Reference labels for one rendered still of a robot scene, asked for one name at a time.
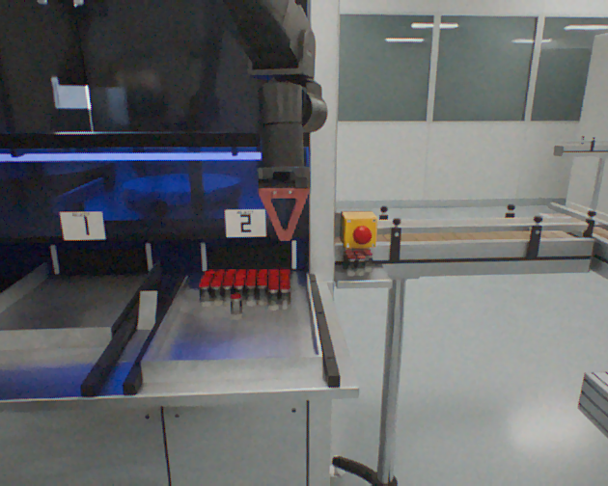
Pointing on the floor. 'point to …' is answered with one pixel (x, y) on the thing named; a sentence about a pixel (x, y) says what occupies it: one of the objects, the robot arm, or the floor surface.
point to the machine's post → (322, 210)
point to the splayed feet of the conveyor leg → (354, 471)
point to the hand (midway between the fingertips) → (285, 234)
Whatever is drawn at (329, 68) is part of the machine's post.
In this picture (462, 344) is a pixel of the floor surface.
